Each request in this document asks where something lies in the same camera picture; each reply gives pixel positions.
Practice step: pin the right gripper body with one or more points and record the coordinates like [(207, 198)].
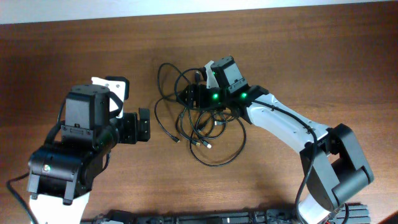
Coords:
[(207, 98)]

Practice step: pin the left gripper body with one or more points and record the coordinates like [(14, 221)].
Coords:
[(128, 129)]

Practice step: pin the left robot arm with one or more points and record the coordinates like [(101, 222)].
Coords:
[(76, 150)]

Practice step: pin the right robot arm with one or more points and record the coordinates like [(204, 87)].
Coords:
[(334, 165)]

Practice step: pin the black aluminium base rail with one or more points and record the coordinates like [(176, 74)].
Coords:
[(357, 214)]

